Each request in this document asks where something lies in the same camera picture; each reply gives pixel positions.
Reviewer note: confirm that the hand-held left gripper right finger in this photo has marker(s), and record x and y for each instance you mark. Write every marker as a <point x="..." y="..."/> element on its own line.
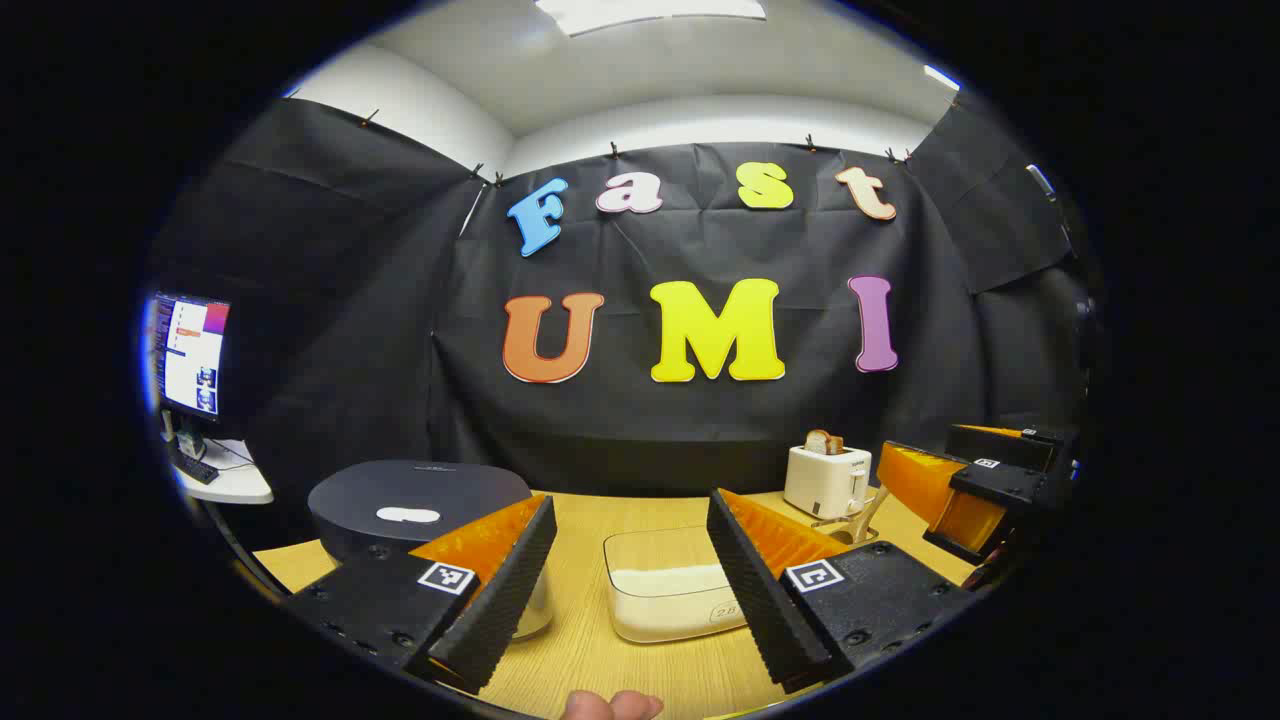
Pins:
<point x="765" y="600"/>

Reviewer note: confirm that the black keyboard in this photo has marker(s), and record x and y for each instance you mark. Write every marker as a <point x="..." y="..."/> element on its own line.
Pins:
<point x="193" y="468"/>

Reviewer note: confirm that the toasted bread slice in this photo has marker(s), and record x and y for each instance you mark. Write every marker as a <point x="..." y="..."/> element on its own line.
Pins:
<point x="823" y="442"/>

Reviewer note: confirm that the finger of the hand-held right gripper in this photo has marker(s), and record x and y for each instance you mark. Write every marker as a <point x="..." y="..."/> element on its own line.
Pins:
<point x="1000" y="445"/>
<point x="995" y="485"/>

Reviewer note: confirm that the clear lidded rice box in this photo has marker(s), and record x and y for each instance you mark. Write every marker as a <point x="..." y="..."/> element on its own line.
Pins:
<point x="660" y="600"/>

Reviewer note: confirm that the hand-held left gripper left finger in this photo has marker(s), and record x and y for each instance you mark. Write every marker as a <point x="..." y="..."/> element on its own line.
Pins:
<point x="500" y="600"/>

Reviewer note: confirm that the computer monitor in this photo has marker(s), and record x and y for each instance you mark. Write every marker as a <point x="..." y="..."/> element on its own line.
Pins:
<point x="192" y="355"/>

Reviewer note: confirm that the black backdrop cloth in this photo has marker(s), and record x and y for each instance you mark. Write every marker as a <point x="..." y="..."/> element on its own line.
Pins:
<point x="700" y="430"/>

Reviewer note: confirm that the dark grey rice cooker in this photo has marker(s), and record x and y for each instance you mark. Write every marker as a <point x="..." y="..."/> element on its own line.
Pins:
<point x="420" y="490"/>

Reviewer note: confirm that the white toaster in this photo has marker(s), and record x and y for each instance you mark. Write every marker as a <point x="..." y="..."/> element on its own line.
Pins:
<point x="825" y="485"/>

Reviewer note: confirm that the white side desk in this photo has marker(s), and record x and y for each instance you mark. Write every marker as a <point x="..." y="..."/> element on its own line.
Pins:
<point x="240" y="485"/>

